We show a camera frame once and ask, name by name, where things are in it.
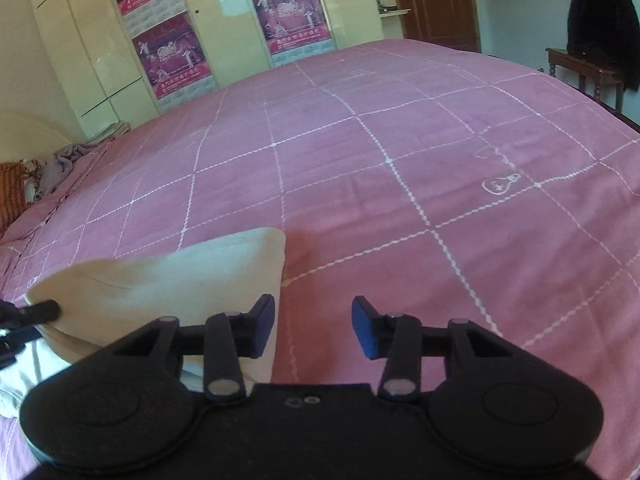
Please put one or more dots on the cream wardrobe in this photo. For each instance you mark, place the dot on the cream wardrobe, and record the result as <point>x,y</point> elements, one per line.
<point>220,25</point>

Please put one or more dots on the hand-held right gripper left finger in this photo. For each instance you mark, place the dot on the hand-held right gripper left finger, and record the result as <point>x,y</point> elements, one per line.
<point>265,325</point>

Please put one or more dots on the wooden side table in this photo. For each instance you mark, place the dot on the wooden side table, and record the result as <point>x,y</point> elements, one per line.
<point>585,67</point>

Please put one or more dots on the floral cloth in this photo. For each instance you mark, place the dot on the floral cloth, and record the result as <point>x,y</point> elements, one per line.
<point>34,177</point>

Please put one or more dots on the cream corner shelves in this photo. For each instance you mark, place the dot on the cream corner shelves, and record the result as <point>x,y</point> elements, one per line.
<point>392,9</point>

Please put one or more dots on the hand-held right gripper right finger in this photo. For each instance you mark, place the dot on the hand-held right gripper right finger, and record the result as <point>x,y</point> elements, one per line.
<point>362,327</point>

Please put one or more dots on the grey purple crumpled cloth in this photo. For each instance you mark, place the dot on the grey purple crumpled cloth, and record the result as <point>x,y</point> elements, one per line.
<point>65,162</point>

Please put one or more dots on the brown wooden door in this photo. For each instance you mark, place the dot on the brown wooden door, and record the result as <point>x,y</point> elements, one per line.
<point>435,0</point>

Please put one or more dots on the orange striped pillow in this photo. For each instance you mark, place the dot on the orange striped pillow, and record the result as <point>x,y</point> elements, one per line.
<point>11,192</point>

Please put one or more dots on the white pants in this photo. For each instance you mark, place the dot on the white pants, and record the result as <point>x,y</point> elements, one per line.
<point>150,280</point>

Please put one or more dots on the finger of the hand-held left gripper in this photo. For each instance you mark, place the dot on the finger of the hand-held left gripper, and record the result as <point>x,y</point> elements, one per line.
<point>42,311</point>

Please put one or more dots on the cream headboard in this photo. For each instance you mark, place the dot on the cream headboard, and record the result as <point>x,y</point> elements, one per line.
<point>35,132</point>

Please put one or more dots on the black jacket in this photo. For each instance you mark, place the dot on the black jacket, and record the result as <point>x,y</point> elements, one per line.
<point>602,15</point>

